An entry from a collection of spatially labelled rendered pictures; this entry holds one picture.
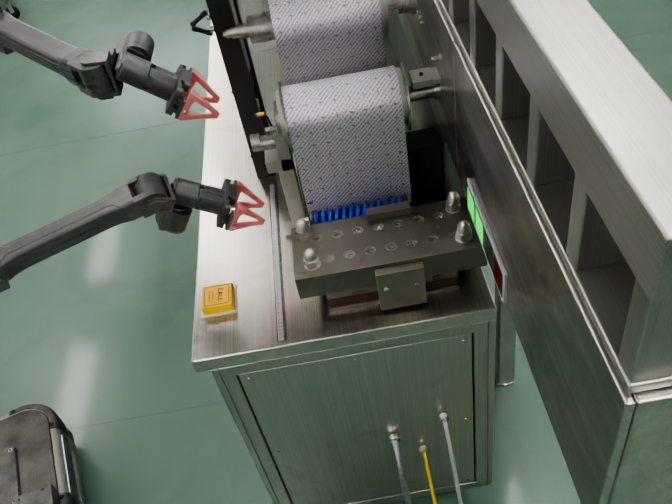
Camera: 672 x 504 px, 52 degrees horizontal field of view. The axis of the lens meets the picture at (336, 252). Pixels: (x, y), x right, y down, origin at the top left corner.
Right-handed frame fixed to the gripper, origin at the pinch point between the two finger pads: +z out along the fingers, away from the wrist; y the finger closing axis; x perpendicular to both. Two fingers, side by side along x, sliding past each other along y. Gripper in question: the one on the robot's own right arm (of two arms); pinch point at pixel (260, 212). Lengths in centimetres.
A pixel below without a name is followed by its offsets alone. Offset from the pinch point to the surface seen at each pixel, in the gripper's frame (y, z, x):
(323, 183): 0.3, 10.1, 12.2
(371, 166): 0.4, 18.1, 19.9
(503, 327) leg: -14, 90, -31
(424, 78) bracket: -3.9, 20.9, 40.6
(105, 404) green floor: -37, -13, -132
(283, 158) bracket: -7.0, 1.7, 10.9
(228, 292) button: 9.4, -1.9, -17.3
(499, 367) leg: -15, 101, -49
